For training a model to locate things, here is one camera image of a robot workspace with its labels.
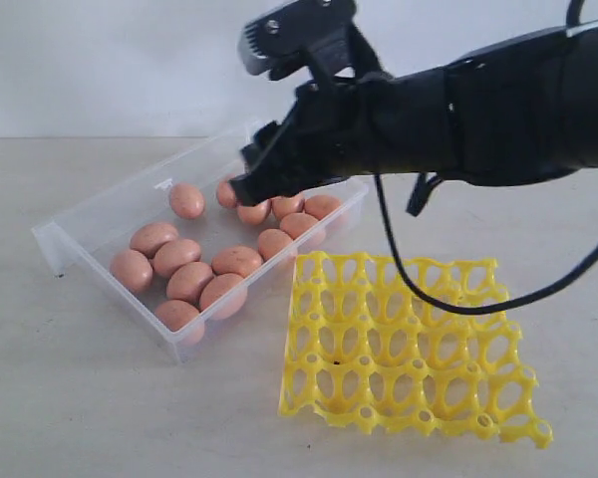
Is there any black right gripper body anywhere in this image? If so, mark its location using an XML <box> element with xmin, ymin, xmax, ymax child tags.
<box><xmin>278</xmin><ymin>69</ymin><xmax>453</xmax><ymax>180</ymax></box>

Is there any brown egg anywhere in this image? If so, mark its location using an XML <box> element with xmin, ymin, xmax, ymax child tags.
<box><xmin>152</xmin><ymin>238</ymin><xmax>201</xmax><ymax>278</ymax></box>
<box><xmin>166</xmin><ymin>262</ymin><xmax>214</xmax><ymax>304</ymax></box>
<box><xmin>169</xmin><ymin>182</ymin><xmax>205</xmax><ymax>219</ymax></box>
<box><xmin>154</xmin><ymin>300</ymin><xmax>205</xmax><ymax>346</ymax></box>
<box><xmin>279</xmin><ymin>212</ymin><xmax>326</xmax><ymax>246</ymax></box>
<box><xmin>304</xmin><ymin>194</ymin><xmax>342</xmax><ymax>220</ymax></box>
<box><xmin>109</xmin><ymin>249</ymin><xmax>153</xmax><ymax>294</ymax></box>
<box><xmin>129</xmin><ymin>221</ymin><xmax>179</xmax><ymax>259</ymax></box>
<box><xmin>215</xmin><ymin>180</ymin><xmax>238</xmax><ymax>209</ymax></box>
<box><xmin>210</xmin><ymin>245</ymin><xmax>263</xmax><ymax>278</ymax></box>
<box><xmin>236</xmin><ymin>200</ymin><xmax>271</xmax><ymax>226</ymax></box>
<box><xmin>271</xmin><ymin>194</ymin><xmax>305</xmax><ymax>221</ymax></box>
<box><xmin>257</xmin><ymin>228</ymin><xmax>293</xmax><ymax>261</ymax></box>
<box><xmin>198</xmin><ymin>273</ymin><xmax>247</xmax><ymax>321</ymax></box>

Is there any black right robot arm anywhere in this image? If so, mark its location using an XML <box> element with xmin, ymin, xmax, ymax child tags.
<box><xmin>231</xmin><ymin>23</ymin><xmax>598</xmax><ymax>215</ymax></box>

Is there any clear plastic bin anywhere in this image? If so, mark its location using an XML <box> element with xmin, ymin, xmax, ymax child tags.
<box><xmin>33</xmin><ymin>119</ymin><xmax>369</xmax><ymax>363</ymax></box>

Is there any yellow plastic egg tray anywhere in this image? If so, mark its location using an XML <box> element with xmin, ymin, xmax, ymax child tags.
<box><xmin>278</xmin><ymin>252</ymin><xmax>553</xmax><ymax>449</ymax></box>

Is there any black cable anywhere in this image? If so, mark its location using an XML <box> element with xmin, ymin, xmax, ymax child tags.
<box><xmin>373</xmin><ymin>171</ymin><xmax>598</xmax><ymax>316</ymax></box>

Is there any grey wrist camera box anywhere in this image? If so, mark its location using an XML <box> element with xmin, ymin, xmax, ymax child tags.
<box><xmin>237</xmin><ymin>0</ymin><xmax>357</xmax><ymax>81</ymax></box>

